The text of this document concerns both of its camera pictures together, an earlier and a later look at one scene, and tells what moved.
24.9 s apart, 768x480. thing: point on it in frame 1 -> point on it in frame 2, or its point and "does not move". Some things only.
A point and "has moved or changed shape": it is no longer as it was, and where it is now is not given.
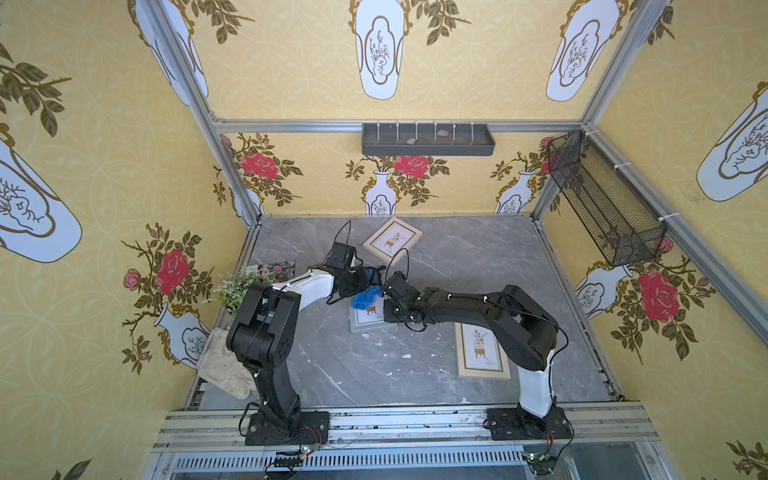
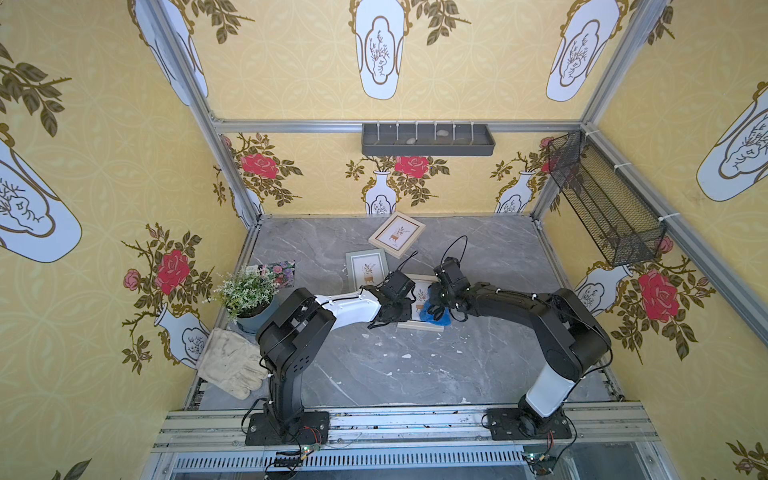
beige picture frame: [392, 239] has moved or changed shape
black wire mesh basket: [611, 215] does not move
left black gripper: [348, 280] -> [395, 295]
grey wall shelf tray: [427, 139] does not move
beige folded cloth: [219, 365] does not move
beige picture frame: [480, 354] -> [420, 293]
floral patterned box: [278, 272] does not move
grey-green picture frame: [369, 319] has moved or changed shape
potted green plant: [230, 292] does not move
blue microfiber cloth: [365, 299] has moved or changed shape
